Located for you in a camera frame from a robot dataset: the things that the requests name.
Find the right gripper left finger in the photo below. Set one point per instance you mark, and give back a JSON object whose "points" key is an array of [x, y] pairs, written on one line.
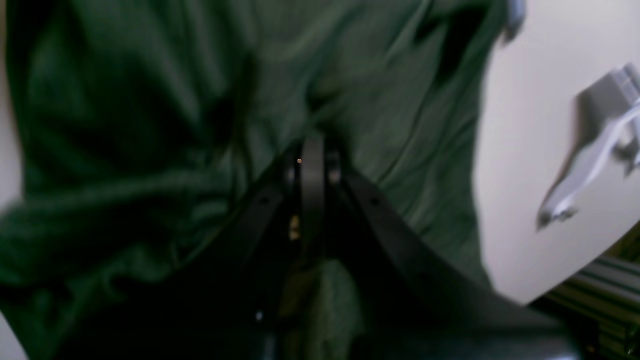
{"points": [[223, 305]]}

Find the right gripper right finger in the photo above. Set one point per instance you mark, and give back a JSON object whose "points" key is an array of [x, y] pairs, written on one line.
{"points": [[410, 304]]}

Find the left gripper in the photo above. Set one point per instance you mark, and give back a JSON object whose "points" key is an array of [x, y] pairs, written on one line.
{"points": [[607, 124]]}

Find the dark green t-shirt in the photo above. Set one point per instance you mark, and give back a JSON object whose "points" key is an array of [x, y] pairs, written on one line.
{"points": [[144, 122]]}

